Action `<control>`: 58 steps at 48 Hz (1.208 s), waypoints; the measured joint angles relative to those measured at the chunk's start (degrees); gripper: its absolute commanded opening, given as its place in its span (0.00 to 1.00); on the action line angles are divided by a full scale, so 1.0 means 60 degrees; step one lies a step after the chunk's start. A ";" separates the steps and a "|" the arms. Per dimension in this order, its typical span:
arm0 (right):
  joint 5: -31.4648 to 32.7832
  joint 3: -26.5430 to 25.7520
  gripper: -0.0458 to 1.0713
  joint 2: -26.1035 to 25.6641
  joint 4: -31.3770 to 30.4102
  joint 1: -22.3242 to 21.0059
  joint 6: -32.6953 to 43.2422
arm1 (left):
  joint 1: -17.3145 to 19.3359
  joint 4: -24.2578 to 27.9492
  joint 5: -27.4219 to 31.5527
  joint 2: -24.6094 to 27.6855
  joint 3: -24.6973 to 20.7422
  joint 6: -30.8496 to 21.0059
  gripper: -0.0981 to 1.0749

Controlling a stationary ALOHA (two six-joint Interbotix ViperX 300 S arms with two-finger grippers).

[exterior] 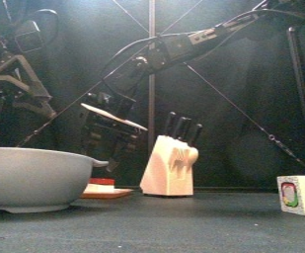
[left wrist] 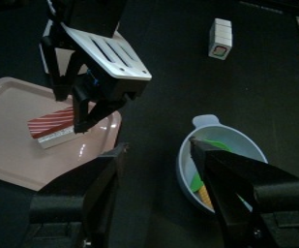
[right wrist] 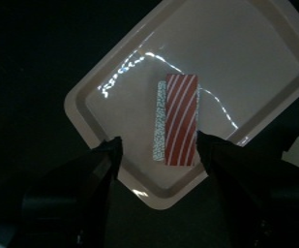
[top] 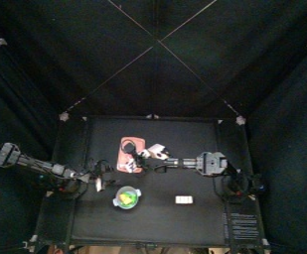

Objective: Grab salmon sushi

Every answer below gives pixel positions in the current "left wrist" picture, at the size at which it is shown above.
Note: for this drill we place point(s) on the pink plastic tray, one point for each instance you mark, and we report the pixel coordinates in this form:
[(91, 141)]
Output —
[(13, 155)]

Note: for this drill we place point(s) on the small white box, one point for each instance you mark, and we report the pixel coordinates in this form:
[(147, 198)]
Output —
[(220, 37)]

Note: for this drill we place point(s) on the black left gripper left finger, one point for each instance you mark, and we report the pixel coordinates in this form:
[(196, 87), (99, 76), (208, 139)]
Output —
[(93, 190)]

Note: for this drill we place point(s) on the yellow toy food piece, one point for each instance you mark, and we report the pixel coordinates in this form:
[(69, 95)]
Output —
[(204, 195)]

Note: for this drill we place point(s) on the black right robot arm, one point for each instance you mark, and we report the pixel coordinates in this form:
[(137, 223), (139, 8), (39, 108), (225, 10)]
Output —
[(88, 14)]

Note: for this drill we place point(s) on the salmon sushi toy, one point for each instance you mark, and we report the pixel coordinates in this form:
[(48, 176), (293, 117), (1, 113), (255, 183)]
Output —
[(49, 124)]

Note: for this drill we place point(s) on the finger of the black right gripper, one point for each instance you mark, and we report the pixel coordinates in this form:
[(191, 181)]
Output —
[(91, 109), (59, 74)]

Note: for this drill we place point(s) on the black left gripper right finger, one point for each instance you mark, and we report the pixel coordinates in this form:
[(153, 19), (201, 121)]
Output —
[(241, 180)]

